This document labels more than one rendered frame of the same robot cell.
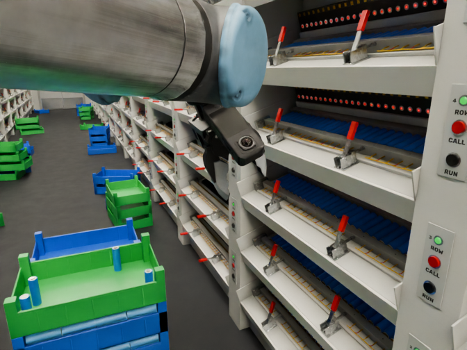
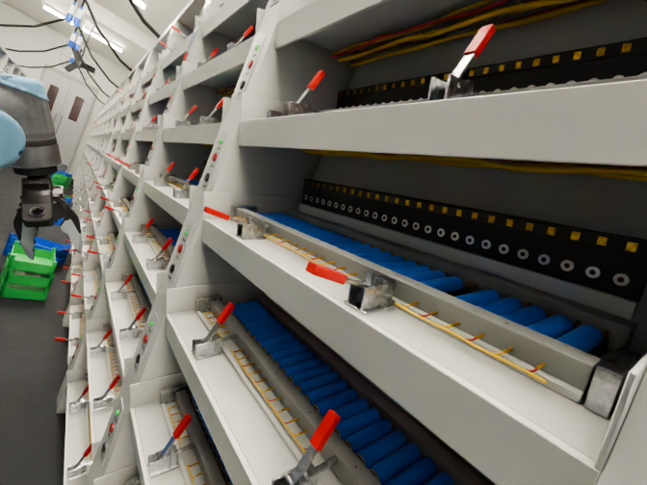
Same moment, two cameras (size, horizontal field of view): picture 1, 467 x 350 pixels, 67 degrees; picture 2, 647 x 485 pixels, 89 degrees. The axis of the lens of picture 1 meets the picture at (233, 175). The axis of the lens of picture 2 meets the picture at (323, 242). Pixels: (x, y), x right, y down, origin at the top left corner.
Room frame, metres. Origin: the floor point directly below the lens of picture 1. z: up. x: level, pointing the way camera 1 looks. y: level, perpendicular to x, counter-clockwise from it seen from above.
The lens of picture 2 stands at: (-0.24, -0.38, 0.95)
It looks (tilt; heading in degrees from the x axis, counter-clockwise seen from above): 1 degrees down; 345
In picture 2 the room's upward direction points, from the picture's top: 21 degrees clockwise
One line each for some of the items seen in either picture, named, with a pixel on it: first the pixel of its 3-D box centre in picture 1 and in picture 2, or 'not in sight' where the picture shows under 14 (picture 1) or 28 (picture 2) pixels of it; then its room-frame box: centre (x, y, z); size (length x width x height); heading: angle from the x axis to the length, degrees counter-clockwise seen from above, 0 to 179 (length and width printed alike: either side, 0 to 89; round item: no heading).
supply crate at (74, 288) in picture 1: (90, 276); not in sight; (0.70, 0.33, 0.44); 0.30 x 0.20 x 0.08; 113
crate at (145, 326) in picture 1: (94, 306); not in sight; (0.70, 0.33, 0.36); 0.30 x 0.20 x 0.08; 113
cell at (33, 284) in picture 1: (35, 290); not in sight; (0.66, 0.43, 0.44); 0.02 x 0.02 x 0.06
